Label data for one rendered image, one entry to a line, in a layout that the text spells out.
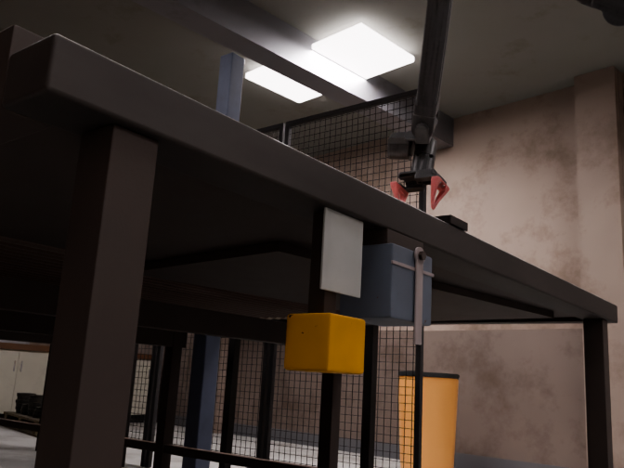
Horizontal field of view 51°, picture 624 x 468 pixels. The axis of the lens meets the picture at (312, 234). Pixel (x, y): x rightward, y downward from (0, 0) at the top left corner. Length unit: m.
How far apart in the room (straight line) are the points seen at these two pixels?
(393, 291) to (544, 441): 4.36
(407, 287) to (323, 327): 0.22
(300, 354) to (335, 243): 0.17
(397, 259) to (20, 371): 7.07
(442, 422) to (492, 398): 0.68
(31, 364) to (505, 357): 5.07
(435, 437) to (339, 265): 4.06
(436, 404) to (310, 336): 4.07
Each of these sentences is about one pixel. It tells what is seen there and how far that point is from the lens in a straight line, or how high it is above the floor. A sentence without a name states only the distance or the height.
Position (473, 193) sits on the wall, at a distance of 5.88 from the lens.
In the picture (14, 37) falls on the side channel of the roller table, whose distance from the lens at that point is 0.77.
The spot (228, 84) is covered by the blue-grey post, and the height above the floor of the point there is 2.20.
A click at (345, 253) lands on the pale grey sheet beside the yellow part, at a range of 0.99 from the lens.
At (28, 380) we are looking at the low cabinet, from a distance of 8.01.
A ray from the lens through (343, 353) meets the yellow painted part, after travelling 0.93.
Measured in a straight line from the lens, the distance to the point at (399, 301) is 1.06.
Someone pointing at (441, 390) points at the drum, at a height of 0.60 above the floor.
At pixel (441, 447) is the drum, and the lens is 5.02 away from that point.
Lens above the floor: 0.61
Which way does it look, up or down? 13 degrees up
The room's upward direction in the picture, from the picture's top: 3 degrees clockwise
